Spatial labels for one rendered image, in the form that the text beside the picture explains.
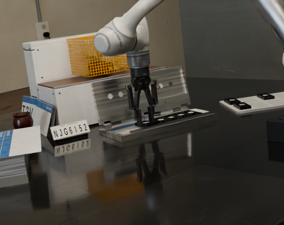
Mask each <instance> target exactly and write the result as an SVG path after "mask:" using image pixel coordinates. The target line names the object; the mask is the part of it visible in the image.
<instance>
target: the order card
mask: <svg viewBox="0 0 284 225"><path fill-rule="evenodd" d="M50 130H51V133H52V137H53V140H58V139H62V138H66V137H71V136H75V135H79V134H83V133H88V132H90V128H89V125H88V122H87V119H85V120H81V121H75V122H71V123H67V124H62V125H57V126H53V127H50Z"/></svg>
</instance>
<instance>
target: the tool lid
mask: <svg viewBox="0 0 284 225"><path fill-rule="evenodd" d="M149 76H150V78H151V79H154V80H157V84H156V88H157V97H158V104H156V106H155V107H154V109H155V113H156V112H160V113H161V114H160V115H163V114H167V113H172V112H173V108H178V107H181V104H185V105H190V104H191V102H190V98H189V92H188V88H187V83H186V79H185V73H184V68H183V66H177V67H171V68H166V69H161V70H157V71H150V75H149ZM169 82H172V86H169ZM130 83H131V76H130V75H129V76H124V77H119V78H114V79H108V80H103V81H98V82H93V83H90V85H91V90H92V95H93V99H94V104H95V109H96V113H97V118H98V122H99V125H104V122H105V121H110V122H111V123H112V122H116V121H121V124H124V123H129V122H132V121H134V120H135V119H134V117H135V114H134V110H132V109H129V104H128V94H127V90H126V88H125V85H128V84H130ZM159 84H162V85H163V87H162V88H160V87H159ZM119 92H122V94H123V95H122V97H120V96H119ZM108 94H111V95H112V98H111V99H109V98H108ZM148 106H149V104H148V101H147V98H146V95H145V92H144V91H143V92H141V93H140V102H139V109H140V110H141V115H142V116H143V115H144V113H145V112H148Z"/></svg>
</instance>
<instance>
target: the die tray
mask: <svg viewBox="0 0 284 225"><path fill-rule="evenodd" d="M271 95H273V96H275V98H274V99H270V100H263V99H261V98H258V97H257V96H251V97H244V98H238V100H239V101H241V102H245V103H247V104H249V105H251V108H250V109H244V110H239V109H238V108H236V107H234V106H233V105H229V104H228V103H226V102H224V101H220V102H219V103H220V104H221V105H222V106H224V107H226V108H228V109H229V110H231V111H233V112H235V113H236V114H241V113H249V112H256V111H262V110H268V109H274V108H282V107H284V92H279V93H272V94H271Z"/></svg>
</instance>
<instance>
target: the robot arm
mask: <svg viewBox="0 0 284 225"><path fill-rule="evenodd" d="M163 1H164V0H139V1H138V2H137V3H136V4H135V5H134V6H133V7H132V8H131V9H130V10H129V11H128V12H127V13H125V14H124V15H123V16H122V17H115V18H114V19H113V20H112V21H111V22H109V23H108V24H107V25H105V26H104V27H103V28H102V29H100V30H99V31H98V32H97V33H96V35H95V37H94V46H95V48H96V49H97V51H98V52H99V53H100V54H102V55H104V56H109V57H113V56H119V55H122V54H125V53H126V56H127V63H128V67H131V68H130V74H131V83H130V84H128V85H125V88H126V90H127V94H128V104H129V109H132V110H134V114H135V118H136V120H137V126H139V127H142V118H141V110H140V109H139V102H140V93H141V90H143V91H144V92H145V95H146V98H147V101H148V104H149V106H148V117H149V121H153V122H154V114H155V109H154V107H155V106H156V104H158V97H157V88H156V84H157V80H154V79H151V78H150V76H149V75H150V72H149V66H148V65H149V64H150V56H149V43H150V39H149V29H148V24H147V21H146V18H145V16H146V15H147V14H148V13H149V12H150V11H152V10H153V9H154V8H155V7H156V6H158V5H159V4H160V3H162V2H163ZM250 2H251V3H252V5H253V6H254V7H255V9H256V10H257V12H258V13H259V15H260V16H261V17H262V19H263V20H264V22H265V23H266V25H267V26H268V28H269V29H270V30H271V32H272V33H273V35H274V36H275V37H276V39H277V41H278V42H279V43H280V45H281V46H282V47H283V49H284V0H250ZM282 64H283V66H284V53H283V60H282ZM149 84H151V91H152V96H151V93H150V89H149ZM132 86H133V87H134V93H135V95H134V99H133V92H132Z"/></svg>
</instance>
